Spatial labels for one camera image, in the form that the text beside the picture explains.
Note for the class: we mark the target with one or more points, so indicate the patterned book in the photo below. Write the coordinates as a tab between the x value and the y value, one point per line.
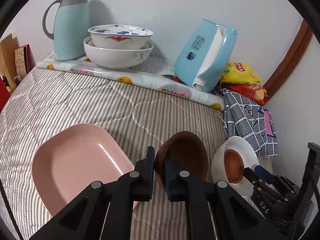
24	61

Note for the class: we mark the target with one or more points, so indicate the red snack bag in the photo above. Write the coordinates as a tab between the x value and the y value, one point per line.
253	92

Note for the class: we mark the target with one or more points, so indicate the striped quilted table cover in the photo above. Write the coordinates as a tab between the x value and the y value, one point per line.
49	101

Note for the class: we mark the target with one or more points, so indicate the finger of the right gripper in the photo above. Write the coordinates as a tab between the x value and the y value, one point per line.
259	183
280	183

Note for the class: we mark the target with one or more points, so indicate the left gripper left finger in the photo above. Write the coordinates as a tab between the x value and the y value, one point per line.
103	211

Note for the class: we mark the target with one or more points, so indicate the light blue thermos jug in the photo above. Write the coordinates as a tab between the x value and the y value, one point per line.
70	28

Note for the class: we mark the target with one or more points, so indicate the pink square plate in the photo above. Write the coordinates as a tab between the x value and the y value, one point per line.
67	163

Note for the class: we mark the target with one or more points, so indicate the blue patterned ceramic bowl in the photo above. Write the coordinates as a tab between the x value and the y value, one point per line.
118	36

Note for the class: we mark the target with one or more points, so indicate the brown wooden door frame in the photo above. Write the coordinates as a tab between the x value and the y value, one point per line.
290	60

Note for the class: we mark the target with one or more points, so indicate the light blue electric kettle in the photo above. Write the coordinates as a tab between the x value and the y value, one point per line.
204	57

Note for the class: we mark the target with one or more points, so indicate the grey checkered cloth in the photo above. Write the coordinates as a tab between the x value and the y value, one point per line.
245	118

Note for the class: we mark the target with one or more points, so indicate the fruit print rolled mat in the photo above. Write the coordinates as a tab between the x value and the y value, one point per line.
154	73

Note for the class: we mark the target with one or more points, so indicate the wooden board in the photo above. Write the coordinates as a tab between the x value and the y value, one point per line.
7	53

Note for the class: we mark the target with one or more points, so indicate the small brown wooden bowl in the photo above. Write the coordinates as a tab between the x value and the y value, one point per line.
234	166

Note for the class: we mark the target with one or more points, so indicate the large white ceramic bowl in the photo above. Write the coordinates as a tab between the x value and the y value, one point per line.
116	58

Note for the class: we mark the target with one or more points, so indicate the yellow chip bag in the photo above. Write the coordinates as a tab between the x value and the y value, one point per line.
240	74

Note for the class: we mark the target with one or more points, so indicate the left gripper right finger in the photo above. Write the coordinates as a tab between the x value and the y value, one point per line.
214	210

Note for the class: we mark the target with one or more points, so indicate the red paper shopping bag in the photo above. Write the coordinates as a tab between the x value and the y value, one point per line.
4	95

